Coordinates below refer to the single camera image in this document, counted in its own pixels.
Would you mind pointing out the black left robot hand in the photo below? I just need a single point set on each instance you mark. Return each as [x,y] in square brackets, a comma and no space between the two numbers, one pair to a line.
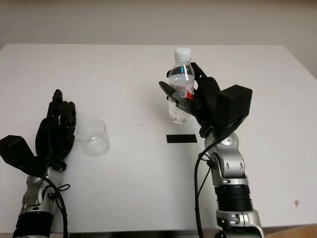
[54,138]

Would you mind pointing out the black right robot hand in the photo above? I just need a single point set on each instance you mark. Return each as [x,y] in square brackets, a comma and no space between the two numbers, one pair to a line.
[208,104]

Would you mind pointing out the clear plastic water bottle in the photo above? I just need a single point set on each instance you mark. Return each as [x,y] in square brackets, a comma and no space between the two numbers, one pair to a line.
[180,74]

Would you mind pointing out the clear glass cup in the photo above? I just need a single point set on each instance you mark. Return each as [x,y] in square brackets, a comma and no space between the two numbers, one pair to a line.
[96,147]

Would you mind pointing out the black tape strip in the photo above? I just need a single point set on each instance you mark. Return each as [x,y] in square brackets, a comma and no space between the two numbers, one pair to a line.
[182,138]

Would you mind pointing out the black robot torso edge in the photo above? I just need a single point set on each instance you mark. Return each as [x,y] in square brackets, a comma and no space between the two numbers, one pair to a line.
[133,235]

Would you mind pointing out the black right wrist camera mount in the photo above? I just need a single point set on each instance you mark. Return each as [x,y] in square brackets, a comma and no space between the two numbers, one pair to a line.
[235,101]

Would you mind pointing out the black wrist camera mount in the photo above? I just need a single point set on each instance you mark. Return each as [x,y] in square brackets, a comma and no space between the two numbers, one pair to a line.
[235,101]
[17,151]

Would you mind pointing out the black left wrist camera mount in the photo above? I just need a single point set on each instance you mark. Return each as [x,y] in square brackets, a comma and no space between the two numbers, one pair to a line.
[17,151]

